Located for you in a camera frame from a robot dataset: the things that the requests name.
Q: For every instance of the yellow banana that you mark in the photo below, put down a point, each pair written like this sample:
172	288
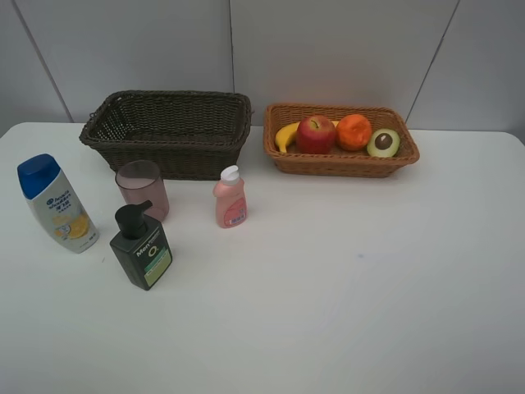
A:
286	136

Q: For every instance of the red apple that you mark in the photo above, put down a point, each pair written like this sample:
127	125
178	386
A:
315	135

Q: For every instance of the orange mandarin fruit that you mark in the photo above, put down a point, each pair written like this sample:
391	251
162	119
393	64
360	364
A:
353	132

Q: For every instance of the halved avocado with pit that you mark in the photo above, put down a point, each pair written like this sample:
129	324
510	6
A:
384	143

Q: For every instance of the small pink lotion bottle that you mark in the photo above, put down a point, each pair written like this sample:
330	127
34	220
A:
231	207

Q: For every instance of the light brown wicker basket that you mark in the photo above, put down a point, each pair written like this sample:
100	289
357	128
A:
338	162

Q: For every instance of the dark brown wicker basket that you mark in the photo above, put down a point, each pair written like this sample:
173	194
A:
190	135

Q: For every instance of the translucent pink plastic cup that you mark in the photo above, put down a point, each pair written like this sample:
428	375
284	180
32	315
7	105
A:
141	180

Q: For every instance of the dark green pump bottle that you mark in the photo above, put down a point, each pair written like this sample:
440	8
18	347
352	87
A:
141	245

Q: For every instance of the white shampoo bottle blue cap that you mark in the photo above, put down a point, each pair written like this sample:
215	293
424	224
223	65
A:
54	203

